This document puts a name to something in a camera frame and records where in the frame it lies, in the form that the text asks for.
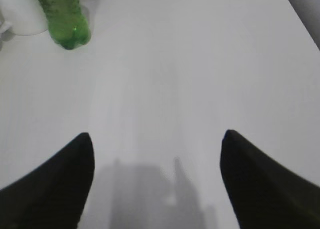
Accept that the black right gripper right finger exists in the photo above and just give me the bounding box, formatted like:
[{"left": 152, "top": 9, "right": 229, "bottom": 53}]
[{"left": 219, "top": 129, "right": 320, "bottom": 229}]

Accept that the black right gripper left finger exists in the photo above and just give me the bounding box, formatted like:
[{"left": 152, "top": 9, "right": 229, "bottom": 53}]
[{"left": 0, "top": 132, "right": 95, "bottom": 229}]

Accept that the green plastic soda bottle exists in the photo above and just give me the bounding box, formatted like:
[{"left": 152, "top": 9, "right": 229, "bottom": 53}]
[{"left": 38, "top": 0, "right": 91, "bottom": 50}]

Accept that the white ceramic mug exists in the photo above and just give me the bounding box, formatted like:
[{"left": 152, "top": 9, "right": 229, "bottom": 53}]
[{"left": 0, "top": 0, "right": 48, "bottom": 36}]

